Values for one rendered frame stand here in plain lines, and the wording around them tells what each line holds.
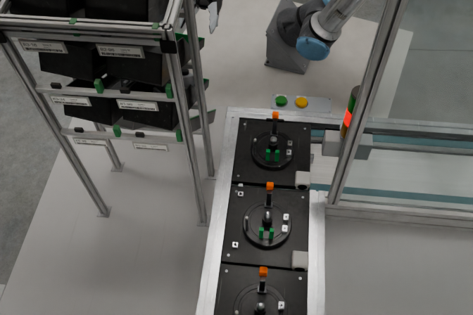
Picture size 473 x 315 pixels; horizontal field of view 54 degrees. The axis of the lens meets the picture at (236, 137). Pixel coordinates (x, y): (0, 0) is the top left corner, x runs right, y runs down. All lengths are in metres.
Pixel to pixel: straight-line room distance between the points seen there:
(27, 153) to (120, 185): 1.39
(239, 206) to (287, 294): 0.29
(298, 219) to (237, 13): 1.05
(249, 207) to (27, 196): 1.66
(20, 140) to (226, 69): 1.55
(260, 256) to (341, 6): 0.78
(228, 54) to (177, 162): 0.55
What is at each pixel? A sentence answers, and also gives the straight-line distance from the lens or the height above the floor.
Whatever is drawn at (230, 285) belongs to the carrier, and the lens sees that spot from 1.30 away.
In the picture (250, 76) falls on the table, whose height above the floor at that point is 0.86.
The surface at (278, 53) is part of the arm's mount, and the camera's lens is 1.80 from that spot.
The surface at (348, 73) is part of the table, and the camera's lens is 1.88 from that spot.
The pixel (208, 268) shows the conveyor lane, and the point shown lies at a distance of 1.32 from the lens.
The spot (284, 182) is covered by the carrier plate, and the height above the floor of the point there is 0.97.
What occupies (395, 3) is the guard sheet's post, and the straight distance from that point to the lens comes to 0.84.
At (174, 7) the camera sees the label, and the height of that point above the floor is 1.66.
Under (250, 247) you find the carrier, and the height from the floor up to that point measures 0.97.
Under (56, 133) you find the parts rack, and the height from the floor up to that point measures 1.31.
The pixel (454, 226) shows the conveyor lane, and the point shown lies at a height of 0.89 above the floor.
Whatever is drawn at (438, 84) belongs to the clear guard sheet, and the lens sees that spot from 1.02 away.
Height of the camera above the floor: 2.21
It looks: 55 degrees down
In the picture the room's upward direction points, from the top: 2 degrees counter-clockwise
